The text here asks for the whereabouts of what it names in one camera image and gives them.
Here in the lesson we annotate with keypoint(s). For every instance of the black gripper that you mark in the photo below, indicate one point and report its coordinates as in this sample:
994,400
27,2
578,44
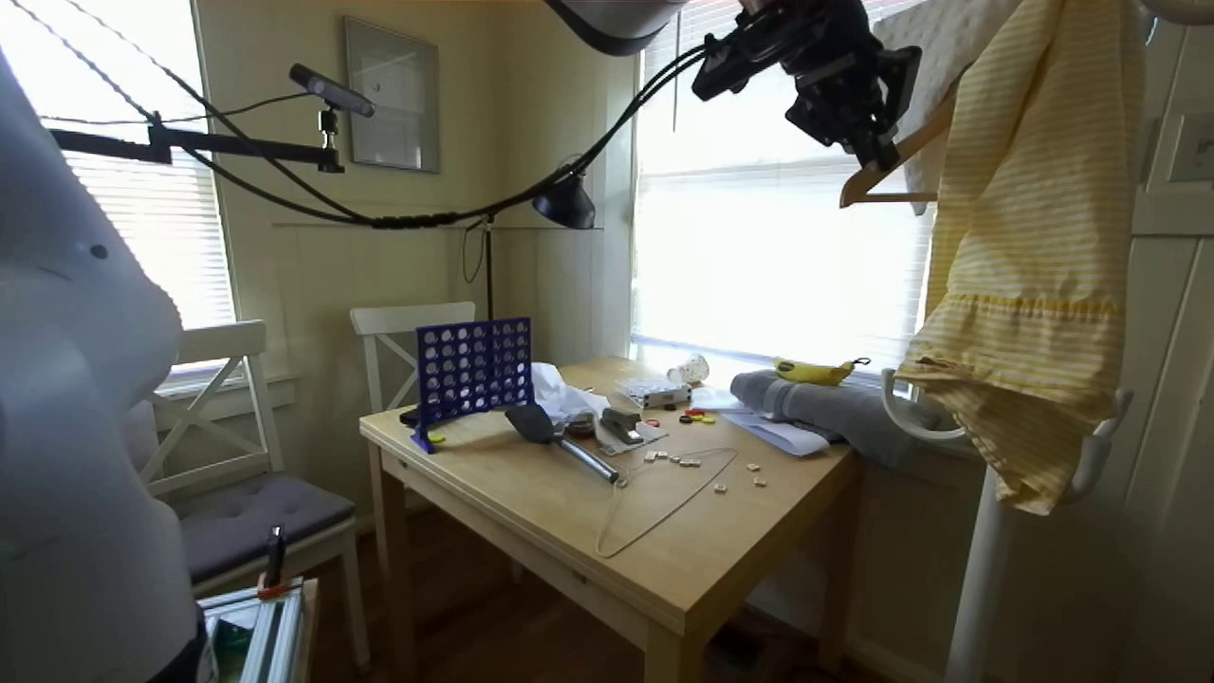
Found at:
859,78

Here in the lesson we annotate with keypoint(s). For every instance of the grey seat cushion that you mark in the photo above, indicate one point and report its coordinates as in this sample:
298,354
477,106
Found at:
266,516

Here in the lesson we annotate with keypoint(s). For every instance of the yellow game chip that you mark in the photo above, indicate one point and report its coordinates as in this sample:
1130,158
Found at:
706,412

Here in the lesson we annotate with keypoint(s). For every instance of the wooden clothes hanger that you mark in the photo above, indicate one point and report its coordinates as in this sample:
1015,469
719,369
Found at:
874,188

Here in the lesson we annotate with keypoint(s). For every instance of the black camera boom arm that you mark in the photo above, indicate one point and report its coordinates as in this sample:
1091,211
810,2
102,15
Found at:
231,146

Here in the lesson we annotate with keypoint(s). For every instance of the grey wall frame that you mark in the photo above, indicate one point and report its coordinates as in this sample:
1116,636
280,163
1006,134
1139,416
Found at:
394,91

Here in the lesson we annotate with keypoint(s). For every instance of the white coat stand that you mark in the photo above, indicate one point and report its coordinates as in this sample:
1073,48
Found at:
981,594

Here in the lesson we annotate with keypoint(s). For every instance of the small white tile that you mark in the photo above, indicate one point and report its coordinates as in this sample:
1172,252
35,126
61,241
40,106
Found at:
719,486
694,466
754,469
669,459
651,459
761,480

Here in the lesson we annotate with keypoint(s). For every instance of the white open box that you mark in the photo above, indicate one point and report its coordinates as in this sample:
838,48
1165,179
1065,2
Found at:
286,633

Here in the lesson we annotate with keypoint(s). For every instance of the white wooden chair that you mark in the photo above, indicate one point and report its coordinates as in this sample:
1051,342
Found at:
232,342
394,317

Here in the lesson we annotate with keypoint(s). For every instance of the patterned paper cup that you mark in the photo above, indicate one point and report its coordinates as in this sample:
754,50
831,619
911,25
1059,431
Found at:
688,369

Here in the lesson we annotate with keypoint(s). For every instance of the black orange screwdriver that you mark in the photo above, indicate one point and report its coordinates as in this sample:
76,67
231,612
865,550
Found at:
276,555

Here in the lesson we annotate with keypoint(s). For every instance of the blue connect four grid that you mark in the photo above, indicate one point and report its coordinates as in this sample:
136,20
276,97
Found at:
477,325

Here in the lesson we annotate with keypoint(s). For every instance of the white hanging cloth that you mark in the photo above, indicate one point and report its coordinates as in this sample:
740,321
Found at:
963,50

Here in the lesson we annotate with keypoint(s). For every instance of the red game chip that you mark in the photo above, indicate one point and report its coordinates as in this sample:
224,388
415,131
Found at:
688,416

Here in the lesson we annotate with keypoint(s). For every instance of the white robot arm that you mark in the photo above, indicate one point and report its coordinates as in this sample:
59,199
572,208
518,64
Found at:
76,443

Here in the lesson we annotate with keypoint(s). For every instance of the white panel door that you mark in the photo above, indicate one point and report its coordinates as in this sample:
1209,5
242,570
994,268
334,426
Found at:
1178,317

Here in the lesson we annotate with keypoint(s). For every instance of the black boom camera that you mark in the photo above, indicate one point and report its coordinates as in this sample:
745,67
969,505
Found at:
331,91

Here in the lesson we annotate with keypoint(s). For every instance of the white plastic bag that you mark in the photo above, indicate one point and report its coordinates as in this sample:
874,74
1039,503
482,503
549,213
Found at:
562,400

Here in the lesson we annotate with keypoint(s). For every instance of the grey stapler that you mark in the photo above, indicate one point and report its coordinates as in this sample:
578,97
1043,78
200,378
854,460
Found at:
619,422

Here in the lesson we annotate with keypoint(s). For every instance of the yellow striped shirt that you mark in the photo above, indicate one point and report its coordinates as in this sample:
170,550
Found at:
1027,252

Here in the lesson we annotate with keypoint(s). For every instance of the light wooden table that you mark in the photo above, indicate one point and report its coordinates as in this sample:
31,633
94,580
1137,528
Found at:
706,570

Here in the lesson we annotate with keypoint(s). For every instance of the yellow banana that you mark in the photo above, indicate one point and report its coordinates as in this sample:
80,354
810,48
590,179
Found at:
817,373

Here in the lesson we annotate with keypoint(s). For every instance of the white window blinds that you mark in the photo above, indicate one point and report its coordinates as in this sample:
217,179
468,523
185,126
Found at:
152,231
761,252

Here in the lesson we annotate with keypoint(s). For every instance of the black floor lamp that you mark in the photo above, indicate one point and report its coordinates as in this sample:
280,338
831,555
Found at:
568,208

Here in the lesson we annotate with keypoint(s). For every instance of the grey folded towel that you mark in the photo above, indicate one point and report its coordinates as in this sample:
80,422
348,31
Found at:
838,412

